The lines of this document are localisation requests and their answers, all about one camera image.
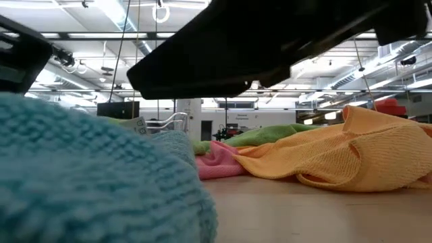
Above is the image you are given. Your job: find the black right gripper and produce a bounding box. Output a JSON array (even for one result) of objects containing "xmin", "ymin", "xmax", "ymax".
[{"xmin": 269, "ymin": 0, "xmax": 375, "ymax": 65}]

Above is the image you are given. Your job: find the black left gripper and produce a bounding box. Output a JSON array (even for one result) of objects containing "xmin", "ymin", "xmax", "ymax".
[{"xmin": 0, "ymin": 14, "xmax": 54, "ymax": 95}]

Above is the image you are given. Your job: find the green microfiber towel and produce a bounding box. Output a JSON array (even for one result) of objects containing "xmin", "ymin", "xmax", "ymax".
[
  {"xmin": 223, "ymin": 122, "xmax": 321, "ymax": 148},
  {"xmin": 100, "ymin": 115, "xmax": 212, "ymax": 157}
]

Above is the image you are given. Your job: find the blue microfiber towel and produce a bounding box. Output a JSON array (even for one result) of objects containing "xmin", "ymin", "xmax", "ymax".
[{"xmin": 0, "ymin": 92, "xmax": 219, "ymax": 243}]

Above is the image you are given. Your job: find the pink microfiber towel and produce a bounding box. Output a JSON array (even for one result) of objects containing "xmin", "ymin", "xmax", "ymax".
[{"xmin": 194, "ymin": 140, "xmax": 250, "ymax": 181}]

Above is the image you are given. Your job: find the orange microfiber towel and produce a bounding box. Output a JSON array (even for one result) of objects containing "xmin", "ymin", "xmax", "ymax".
[{"xmin": 232, "ymin": 105, "xmax": 432, "ymax": 193}]

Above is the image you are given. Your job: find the black ceiling-mounted device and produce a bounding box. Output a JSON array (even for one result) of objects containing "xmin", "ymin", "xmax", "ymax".
[{"xmin": 52, "ymin": 47, "xmax": 76, "ymax": 68}]

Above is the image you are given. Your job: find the white square column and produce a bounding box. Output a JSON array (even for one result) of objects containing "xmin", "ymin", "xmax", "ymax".
[{"xmin": 176, "ymin": 98, "xmax": 203, "ymax": 141}]

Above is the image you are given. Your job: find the clear plastic bin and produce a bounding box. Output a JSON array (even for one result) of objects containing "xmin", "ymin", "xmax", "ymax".
[{"xmin": 144, "ymin": 111, "xmax": 190, "ymax": 135}]

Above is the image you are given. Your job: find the white ceiling air vent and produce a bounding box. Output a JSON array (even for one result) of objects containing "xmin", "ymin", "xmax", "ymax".
[{"xmin": 377, "ymin": 40, "xmax": 393, "ymax": 59}]

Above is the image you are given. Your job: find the black and red machine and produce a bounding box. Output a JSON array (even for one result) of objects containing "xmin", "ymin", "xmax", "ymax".
[{"xmin": 212, "ymin": 123, "xmax": 244, "ymax": 142}]

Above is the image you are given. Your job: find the long black ceiling beam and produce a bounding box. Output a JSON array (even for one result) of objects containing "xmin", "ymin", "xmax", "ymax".
[{"xmin": 33, "ymin": 31, "xmax": 432, "ymax": 42}]

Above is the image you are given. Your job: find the black ceiling speaker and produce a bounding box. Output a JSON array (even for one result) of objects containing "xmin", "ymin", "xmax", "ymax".
[{"xmin": 399, "ymin": 55, "xmax": 418, "ymax": 67}]

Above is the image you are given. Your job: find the black computer monitor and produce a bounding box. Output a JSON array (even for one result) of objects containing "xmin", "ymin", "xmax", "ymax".
[{"xmin": 97, "ymin": 101, "xmax": 140, "ymax": 120}]

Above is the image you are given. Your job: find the white hanging ring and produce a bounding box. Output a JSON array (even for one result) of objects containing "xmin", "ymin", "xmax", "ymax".
[{"xmin": 151, "ymin": 0, "xmax": 171, "ymax": 24}]

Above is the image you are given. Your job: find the yellow hanging rope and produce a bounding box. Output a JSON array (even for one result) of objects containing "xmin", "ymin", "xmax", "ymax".
[
  {"xmin": 130, "ymin": 0, "xmax": 142, "ymax": 119},
  {"xmin": 352, "ymin": 37, "xmax": 381, "ymax": 114}
]

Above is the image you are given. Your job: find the black hanging cable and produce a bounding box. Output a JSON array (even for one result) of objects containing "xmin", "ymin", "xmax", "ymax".
[{"xmin": 107, "ymin": 0, "xmax": 132, "ymax": 103}]

